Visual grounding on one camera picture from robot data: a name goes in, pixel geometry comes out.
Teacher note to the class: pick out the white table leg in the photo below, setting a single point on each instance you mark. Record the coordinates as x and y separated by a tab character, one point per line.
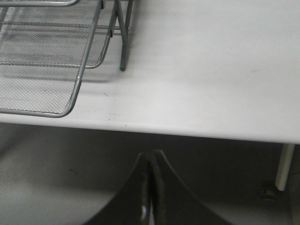
284	166

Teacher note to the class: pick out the silver metal rack frame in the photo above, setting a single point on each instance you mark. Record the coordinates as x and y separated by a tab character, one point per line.
117	21

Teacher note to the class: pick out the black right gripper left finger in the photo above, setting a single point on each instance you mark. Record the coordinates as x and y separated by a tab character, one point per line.
132	203

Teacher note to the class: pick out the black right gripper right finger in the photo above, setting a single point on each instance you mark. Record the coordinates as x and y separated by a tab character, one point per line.
173	202

